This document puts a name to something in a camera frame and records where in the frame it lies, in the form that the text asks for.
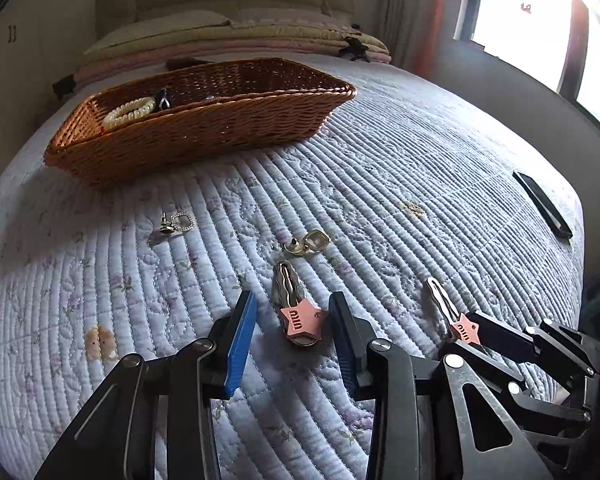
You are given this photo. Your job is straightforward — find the folded beige pink quilts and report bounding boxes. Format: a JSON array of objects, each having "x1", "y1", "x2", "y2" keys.
[{"x1": 74, "y1": 23, "x2": 391, "y2": 86}]

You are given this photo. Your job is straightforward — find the grey curtain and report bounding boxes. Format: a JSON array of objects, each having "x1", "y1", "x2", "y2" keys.
[{"x1": 377, "y1": 0, "x2": 419, "y2": 68}]

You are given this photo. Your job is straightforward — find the dark wooden hairbrush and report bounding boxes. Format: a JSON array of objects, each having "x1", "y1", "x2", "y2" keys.
[{"x1": 164, "y1": 58, "x2": 210, "y2": 72}]

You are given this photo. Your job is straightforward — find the cream spiral hair tie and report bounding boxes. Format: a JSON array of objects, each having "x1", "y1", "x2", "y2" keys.
[{"x1": 101, "y1": 96, "x2": 157, "y2": 130}]

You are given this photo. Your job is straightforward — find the window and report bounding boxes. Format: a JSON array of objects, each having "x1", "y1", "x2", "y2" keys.
[{"x1": 458, "y1": 0, "x2": 600, "y2": 128}]

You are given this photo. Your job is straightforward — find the pink star hair clip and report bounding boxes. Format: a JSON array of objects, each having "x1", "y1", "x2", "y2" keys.
[
  {"x1": 425, "y1": 278, "x2": 481, "y2": 348},
  {"x1": 272, "y1": 260, "x2": 328, "y2": 348}
]

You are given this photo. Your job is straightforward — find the brown wicker basket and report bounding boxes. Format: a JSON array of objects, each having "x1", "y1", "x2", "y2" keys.
[{"x1": 44, "y1": 58, "x2": 356, "y2": 188}]

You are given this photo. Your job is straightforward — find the white wardrobe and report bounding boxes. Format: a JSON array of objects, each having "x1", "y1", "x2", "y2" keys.
[{"x1": 0, "y1": 0, "x2": 55, "y2": 129}]

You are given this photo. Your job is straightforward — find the black smartphone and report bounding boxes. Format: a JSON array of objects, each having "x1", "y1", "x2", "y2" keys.
[{"x1": 513, "y1": 171, "x2": 573, "y2": 240}]

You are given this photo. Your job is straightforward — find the cream floral pillow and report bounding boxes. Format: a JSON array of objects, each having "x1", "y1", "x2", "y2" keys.
[{"x1": 86, "y1": 10, "x2": 230, "y2": 53}]

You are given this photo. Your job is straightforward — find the black device on nightstand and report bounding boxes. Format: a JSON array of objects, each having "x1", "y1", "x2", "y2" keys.
[{"x1": 52, "y1": 74, "x2": 76, "y2": 101}]

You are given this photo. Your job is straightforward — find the white quilted bedspread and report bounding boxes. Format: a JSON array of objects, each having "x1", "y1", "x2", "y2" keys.
[{"x1": 0, "y1": 55, "x2": 584, "y2": 479}]

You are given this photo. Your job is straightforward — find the silver rhinestone earring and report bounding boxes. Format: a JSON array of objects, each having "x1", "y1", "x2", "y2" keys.
[{"x1": 147, "y1": 210, "x2": 196, "y2": 246}]

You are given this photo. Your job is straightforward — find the pink checked pillow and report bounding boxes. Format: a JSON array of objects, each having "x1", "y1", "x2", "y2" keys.
[{"x1": 232, "y1": 8, "x2": 351, "y2": 29}]

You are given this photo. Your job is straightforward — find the black tripod clamp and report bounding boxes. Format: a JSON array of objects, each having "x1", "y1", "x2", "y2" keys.
[{"x1": 338, "y1": 37, "x2": 370, "y2": 63}]

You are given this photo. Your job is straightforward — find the black hair claw clip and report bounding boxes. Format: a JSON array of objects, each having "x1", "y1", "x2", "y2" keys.
[{"x1": 154, "y1": 88, "x2": 171, "y2": 112}]

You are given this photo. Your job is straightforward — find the orange curtain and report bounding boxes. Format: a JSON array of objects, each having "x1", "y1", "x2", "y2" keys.
[{"x1": 407, "y1": 0, "x2": 455, "y2": 79}]

